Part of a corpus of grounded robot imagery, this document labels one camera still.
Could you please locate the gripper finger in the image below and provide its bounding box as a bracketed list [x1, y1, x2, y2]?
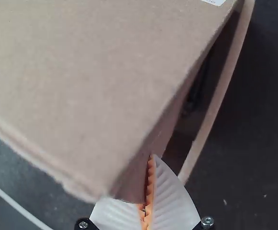
[144, 153, 215, 230]
[75, 195, 146, 230]

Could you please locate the cardboard box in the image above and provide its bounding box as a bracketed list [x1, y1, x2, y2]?
[0, 0, 256, 207]

